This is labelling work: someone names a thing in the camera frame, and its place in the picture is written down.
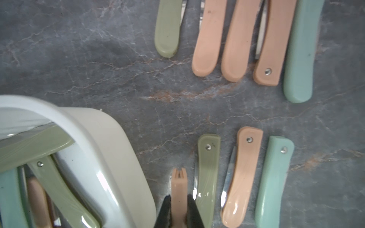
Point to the teal folding fruit knife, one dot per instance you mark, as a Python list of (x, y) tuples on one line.
[(298, 74)]

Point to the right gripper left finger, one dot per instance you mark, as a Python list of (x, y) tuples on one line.
[(164, 216)]

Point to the olive knife in box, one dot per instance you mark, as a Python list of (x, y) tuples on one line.
[(73, 211)]

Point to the olive knife second row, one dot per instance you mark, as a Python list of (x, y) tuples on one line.
[(205, 176)]

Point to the olive folding knife top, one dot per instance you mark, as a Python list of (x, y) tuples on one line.
[(33, 144)]

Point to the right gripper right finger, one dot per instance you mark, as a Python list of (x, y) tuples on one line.
[(193, 216)]

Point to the teal folding knife middle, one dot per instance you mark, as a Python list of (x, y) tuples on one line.
[(13, 214)]

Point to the pink knife second row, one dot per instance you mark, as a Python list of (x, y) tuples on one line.
[(240, 176)]

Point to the olive fruit knife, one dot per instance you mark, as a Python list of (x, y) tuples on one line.
[(167, 31)]

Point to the white plastic storage box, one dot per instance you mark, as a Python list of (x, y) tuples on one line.
[(100, 168)]

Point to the pink folding fruit knife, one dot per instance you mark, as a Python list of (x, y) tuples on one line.
[(208, 44)]

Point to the teal knife second row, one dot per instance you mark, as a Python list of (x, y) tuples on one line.
[(272, 183)]

